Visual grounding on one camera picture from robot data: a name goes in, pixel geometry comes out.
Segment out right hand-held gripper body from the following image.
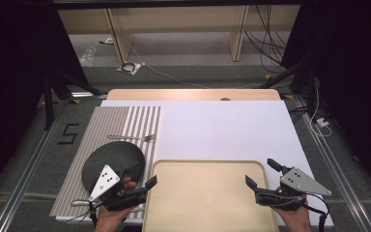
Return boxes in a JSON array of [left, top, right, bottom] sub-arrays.
[[254, 165, 333, 212]]

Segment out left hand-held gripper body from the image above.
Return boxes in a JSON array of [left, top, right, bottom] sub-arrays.
[[88, 164, 149, 213]]

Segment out black round plate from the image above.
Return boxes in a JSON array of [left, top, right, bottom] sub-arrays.
[[81, 140, 147, 194]]

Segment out silver fork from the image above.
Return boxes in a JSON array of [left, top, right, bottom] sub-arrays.
[[106, 133, 157, 143]]

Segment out beige plastic tray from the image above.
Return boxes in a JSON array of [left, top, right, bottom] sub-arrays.
[[141, 159, 279, 232]]

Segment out person's right hand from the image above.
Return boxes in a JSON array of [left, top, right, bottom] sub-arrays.
[[271, 187, 313, 232]]

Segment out person's left hand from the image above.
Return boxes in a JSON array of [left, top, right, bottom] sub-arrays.
[[95, 176, 138, 232]]

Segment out grey striped placemat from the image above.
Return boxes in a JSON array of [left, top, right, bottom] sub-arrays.
[[48, 105, 162, 218]]

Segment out white board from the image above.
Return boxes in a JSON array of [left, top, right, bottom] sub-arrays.
[[55, 100, 334, 228]]

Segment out black metal stand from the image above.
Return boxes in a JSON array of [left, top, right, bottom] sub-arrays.
[[43, 69, 109, 131], [260, 54, 318, 117]]

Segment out clear plastic bag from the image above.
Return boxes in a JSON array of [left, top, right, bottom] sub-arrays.
[[78, 46, 98, 68]]

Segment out black curtain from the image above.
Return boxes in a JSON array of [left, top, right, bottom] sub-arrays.
[[0, 0, 91, 205], [281, 0, 371, 207]]

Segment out light wooden shelf unit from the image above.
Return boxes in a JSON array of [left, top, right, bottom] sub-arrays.
[[57, 4, 302, 65]]

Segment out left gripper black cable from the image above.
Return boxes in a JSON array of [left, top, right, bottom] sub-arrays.
[[66, 202, 99, 228]]

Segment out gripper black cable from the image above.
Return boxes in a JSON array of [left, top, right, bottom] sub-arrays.
[[66, 202, 99, 228], [302, 192, 331, 232]]

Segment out aluminium floor rail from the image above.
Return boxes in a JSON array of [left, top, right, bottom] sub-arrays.
[[294, 96, 371, 232], [0, 102, 66, 232]]

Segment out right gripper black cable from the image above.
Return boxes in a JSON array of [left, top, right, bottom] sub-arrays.
[[302, 192, 331, 232]]

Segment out black floor cables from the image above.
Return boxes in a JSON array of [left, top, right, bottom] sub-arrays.
[[289, 105, 310, 124]]

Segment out white adapter cable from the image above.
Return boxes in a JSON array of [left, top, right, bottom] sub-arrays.
[[308, 86, 332, 138]]

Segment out long white floor cable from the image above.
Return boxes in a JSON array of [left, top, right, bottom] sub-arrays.
[[129, 44, 265, 90]]

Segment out white packet with black cable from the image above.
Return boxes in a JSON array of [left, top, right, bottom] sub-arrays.
[[117, 61, 142, 76]]

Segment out bundle of black cables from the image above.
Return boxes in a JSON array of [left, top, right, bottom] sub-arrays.
[[244, 4, 291, 75]]

